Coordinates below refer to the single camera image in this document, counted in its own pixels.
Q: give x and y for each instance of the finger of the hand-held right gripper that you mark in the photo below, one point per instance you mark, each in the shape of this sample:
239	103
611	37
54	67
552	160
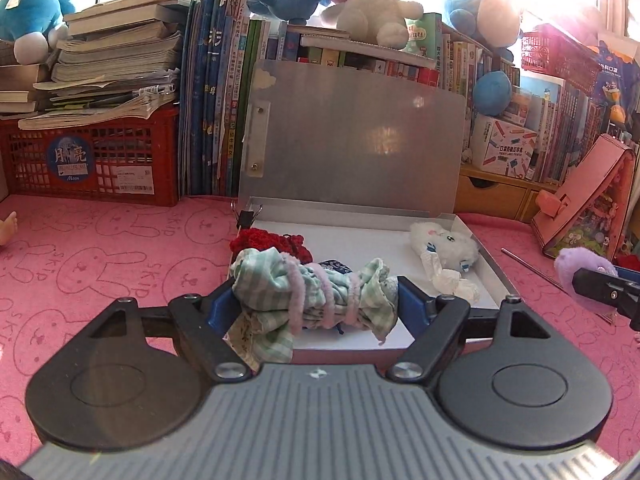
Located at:
595	285

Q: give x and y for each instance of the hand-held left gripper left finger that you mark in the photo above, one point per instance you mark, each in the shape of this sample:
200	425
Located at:
222	307

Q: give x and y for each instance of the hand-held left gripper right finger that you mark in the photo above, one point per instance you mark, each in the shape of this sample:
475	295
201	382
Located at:
411	307

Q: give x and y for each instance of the purple plush toy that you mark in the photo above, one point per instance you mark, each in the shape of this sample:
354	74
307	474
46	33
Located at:
570	265

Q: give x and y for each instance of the white tissue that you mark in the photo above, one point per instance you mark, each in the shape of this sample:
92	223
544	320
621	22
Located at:
457	287

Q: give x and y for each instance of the white fluffy plush toy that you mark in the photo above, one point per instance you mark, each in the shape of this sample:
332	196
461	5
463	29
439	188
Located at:
445	242

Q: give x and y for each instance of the red knitted item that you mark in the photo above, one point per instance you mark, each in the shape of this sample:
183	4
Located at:
260	242

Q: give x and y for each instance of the blue floral fabric pouch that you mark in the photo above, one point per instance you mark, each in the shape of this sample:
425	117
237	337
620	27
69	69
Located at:
334	266

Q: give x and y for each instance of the green checked cloth bundle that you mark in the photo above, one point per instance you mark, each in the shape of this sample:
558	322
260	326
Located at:
310	300

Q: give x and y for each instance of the silver metal box with lid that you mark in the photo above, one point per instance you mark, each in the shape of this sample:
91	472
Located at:
360	130

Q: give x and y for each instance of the red knitted cloth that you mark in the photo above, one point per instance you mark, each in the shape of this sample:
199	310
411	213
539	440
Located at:
629	261

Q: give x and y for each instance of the thin metal rod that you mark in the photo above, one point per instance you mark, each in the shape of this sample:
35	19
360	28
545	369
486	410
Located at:
530	267

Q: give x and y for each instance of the pink triangular toy house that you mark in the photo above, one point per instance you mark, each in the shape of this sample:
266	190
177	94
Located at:
585	195

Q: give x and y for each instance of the black binder clip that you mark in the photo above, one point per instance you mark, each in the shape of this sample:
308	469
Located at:
247	217

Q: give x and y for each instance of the pink rabbit print table cloth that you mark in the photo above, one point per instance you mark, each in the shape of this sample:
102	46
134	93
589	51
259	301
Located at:
115	260

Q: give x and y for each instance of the wooden drawer organizer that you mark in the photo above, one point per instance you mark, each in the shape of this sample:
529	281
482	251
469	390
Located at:
495	192

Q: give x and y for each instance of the row of colourful thin books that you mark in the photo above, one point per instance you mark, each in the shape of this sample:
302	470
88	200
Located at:
570	125

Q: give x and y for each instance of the white label printer box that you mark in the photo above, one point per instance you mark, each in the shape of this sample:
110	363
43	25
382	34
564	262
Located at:
505	147

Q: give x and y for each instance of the red plastic basket with label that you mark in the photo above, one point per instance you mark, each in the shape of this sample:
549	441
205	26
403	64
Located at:
100	160

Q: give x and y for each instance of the row of tall blue books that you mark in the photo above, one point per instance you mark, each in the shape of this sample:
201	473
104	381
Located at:
215	100

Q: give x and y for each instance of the blue plush ball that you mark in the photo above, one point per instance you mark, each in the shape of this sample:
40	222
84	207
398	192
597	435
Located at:
492	94

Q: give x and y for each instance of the small red plastic basket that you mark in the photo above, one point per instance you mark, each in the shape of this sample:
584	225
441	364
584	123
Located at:
560	60

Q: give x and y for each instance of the row of small shelf books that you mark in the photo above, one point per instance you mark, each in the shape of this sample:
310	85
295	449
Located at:
360	57

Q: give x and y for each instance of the stack of worn books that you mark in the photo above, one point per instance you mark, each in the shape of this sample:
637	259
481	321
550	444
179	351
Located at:
110	55

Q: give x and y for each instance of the large blue plush toy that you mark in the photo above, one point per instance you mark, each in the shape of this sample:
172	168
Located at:
485	10

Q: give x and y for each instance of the white and pink plush toy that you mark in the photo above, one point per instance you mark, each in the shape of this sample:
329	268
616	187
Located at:
370	10

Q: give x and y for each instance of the blue cat plush toy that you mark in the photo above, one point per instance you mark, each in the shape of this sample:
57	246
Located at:
30	15

